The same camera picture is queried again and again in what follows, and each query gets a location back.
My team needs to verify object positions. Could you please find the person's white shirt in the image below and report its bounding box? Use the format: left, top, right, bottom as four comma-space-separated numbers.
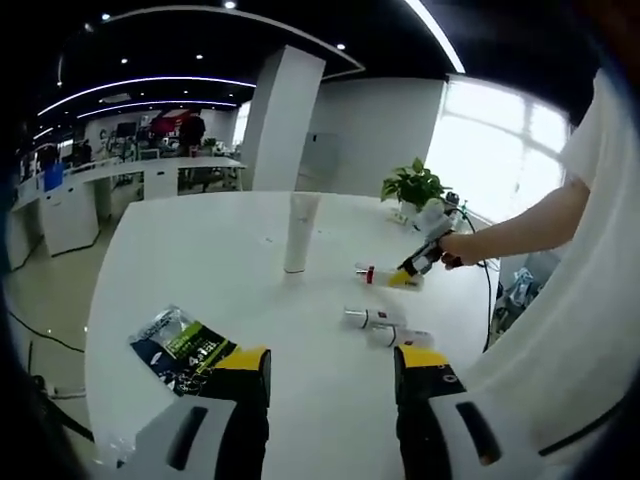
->
462, 67, 640, 480

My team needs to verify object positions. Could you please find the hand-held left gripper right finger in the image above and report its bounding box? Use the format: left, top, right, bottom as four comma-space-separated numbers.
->
392, 344, 507, 480

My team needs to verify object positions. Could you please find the bright window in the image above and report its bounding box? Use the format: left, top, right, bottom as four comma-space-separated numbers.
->
424, 74, 581, 226

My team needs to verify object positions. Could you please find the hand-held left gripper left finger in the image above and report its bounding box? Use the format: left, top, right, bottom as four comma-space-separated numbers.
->
117, 344, 275, 480

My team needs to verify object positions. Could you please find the black wearable device cable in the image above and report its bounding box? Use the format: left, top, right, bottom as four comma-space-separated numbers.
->
538, 394, 632, 457

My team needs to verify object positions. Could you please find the white skincare tube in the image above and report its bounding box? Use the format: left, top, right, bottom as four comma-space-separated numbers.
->
283, 193, 321, 275

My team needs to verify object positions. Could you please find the row of white desks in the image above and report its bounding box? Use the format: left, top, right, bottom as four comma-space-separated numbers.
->
9, 155, 247, 257

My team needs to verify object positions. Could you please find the blue bin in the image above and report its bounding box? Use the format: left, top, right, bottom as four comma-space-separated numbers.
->
43, 162, 66, 194

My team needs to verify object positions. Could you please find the white cabinet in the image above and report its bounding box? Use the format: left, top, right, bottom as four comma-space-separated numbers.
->
300, 130, 341, 192

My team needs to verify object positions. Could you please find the black floor cable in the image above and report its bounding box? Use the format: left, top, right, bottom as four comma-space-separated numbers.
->
4, 309, 87, 354

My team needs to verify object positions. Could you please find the red board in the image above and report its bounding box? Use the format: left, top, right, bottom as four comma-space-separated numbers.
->
151, 112, 182, 134

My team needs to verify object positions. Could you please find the red-collared white skincare spray bottle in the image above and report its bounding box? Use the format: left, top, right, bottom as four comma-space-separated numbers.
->
353, 260, 425, 292

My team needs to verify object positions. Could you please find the green potted plant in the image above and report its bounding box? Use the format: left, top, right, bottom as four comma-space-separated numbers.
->
380, 157, 452, 217

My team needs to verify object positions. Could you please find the clear plastic skincare packet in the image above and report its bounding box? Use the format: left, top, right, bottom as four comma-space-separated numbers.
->
94, 433, 137, 467

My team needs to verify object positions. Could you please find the clear-capped white skincare bottle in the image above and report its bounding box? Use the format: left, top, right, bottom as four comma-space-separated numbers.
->
341, 305, 401, 332
366, 323, 437, 350

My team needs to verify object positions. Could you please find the green skincare sachet packet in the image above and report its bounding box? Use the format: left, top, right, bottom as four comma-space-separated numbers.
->
128, 303, 240, 400

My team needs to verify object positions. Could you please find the person's right hand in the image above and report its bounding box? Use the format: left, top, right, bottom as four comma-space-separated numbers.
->
435, 232, 484, 270

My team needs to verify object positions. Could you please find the curved ceiling light strip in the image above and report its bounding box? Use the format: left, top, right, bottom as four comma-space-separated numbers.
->
403, 0, 467, 75

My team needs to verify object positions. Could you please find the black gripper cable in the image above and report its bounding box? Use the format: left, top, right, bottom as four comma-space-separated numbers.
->
462, 208, 497, 354

